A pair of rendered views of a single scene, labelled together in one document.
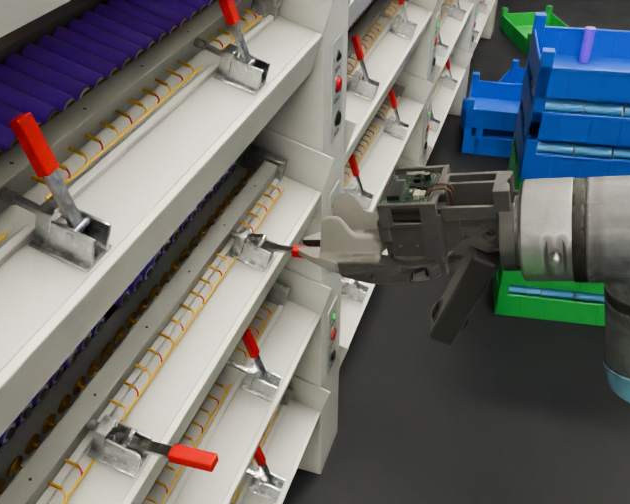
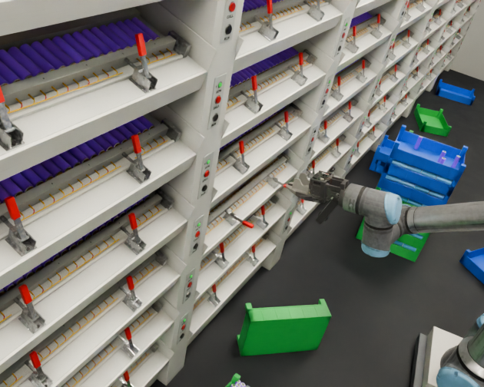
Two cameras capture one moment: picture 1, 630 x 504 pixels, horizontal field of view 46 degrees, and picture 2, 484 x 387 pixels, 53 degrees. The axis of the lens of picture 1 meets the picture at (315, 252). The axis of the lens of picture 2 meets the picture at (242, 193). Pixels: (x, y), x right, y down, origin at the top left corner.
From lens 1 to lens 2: 92 cm
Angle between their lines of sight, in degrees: 6
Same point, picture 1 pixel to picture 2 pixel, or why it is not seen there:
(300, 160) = (294, 159)
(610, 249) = (364, 206)
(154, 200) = (257, 163)
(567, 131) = (398, 173)
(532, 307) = not seen: hidden behind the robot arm
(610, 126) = (414, 176)
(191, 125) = (269, 146)
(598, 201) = (365, 193)
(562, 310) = not seen: hidden behind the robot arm
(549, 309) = not seen: hidden behind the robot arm
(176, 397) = (244, 212)
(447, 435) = (319, 272)
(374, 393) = (297, 251)
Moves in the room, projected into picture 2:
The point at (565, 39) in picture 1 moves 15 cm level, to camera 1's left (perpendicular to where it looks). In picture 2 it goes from (411, 137) to (379, 129)
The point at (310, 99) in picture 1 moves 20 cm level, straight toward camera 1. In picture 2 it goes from (302, 142) to (293, 170)
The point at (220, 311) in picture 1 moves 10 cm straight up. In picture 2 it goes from (260, 195) to (266, 171)
